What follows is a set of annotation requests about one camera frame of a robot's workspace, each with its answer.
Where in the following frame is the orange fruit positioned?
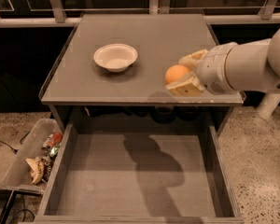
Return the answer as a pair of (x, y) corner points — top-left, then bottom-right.
(164, 64), (190, 85)

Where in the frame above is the black floor cable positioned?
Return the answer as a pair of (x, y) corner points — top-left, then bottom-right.
(0, 130), (31, 155)

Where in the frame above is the grey cabinet counter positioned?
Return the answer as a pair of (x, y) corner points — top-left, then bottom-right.
(39, 14), (244, 127)

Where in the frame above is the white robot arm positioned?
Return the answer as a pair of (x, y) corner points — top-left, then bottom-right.
(166, 29), (280, 119)

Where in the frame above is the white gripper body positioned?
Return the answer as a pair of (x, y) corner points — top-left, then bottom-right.
(197, 42), (237, 95)

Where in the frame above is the tan crumpled snack bag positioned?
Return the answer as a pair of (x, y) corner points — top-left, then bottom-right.
(25, 156), (52, 185)

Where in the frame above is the grey open top drawer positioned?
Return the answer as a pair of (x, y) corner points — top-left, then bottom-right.
(34, 123), (245, 224)

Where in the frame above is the clear plastic bin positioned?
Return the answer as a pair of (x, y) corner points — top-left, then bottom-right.
(0, 119), (61, 194)

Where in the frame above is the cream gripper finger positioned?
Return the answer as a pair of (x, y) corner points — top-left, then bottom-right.
(178, 49), (208, 70)
(166, 72), (205, 96)

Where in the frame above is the red soda can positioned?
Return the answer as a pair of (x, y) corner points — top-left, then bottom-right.
(42, 133), (63, 150)

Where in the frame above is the white bowl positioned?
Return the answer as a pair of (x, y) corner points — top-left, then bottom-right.
(93, 43), (138, 73)

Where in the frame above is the metal window frame rail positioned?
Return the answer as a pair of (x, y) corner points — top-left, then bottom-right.
(0, 0), (280, 25)

